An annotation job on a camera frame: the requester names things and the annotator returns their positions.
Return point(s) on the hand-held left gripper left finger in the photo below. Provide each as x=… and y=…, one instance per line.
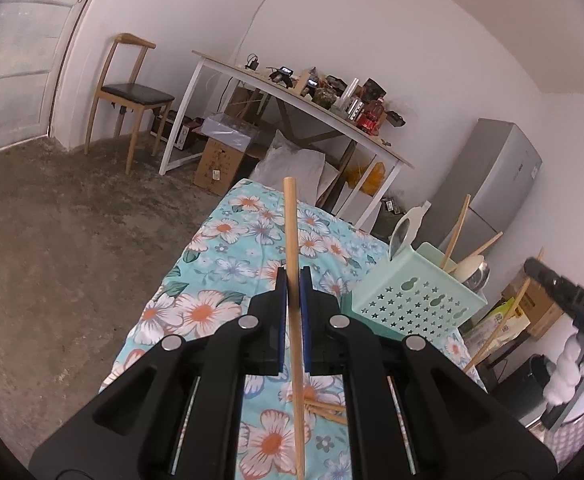
x=283, y=310

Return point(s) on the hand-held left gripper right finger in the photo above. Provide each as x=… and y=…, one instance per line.
x=306, y=320

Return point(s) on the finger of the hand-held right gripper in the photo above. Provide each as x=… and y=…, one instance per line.
x=557, y=287

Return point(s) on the wooden chopstick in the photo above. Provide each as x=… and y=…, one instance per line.
x=292, y=220
x=487, y=242
x=459, y=225
x=502, y=322

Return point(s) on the metal spoon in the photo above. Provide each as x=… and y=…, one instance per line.
x=481, y=275
x=402, y=237

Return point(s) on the pile of wooden chopsticks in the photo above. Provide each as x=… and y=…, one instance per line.
x=329, y=412

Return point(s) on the green plastic utensil basket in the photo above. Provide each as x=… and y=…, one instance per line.
x=422, y=300

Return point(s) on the person's right forearm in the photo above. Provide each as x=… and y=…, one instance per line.
x=579, y=435

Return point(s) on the person's right hand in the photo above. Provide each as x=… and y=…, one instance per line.
x=564, y=375

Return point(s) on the large brown cardboard box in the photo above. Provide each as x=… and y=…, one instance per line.
x=537, y=305

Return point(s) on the yellow and white sack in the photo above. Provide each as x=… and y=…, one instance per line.
x=497, y=325

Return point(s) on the floral blue blanket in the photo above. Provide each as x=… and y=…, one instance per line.
x=212, y=310

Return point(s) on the black bin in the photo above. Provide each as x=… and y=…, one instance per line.
x=522, y=390

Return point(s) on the grey refrigerator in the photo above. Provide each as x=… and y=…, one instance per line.
x=487, y=185

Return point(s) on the white pillow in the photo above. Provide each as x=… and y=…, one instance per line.
x=289, y=165

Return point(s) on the cardboard box with label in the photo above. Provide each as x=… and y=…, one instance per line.
x=219, y=167

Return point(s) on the orange plastic bag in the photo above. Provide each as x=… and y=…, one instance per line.
x=369, y=177

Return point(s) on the clear plastic box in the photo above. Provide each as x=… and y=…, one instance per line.
x=232, y=130

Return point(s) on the small microwave oven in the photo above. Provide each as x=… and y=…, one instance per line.
x=174, y=132

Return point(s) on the plain cardboard box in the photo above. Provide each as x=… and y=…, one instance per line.
x=244, y=102

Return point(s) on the red drink bottles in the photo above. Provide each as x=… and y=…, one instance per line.
x=372, y=117

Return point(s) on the long white table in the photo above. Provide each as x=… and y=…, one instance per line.
x=292, y=97

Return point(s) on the metal tin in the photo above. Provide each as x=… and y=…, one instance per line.
x=354, y=109

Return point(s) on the black electronic device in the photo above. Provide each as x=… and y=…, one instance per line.
x=282, y=74

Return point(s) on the black charger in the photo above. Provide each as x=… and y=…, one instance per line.
x=252, y=64

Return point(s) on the wooden chair with dark seat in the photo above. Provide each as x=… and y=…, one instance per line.
x=132, y=92

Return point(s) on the white panel door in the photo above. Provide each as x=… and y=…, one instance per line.
x=17, y=60

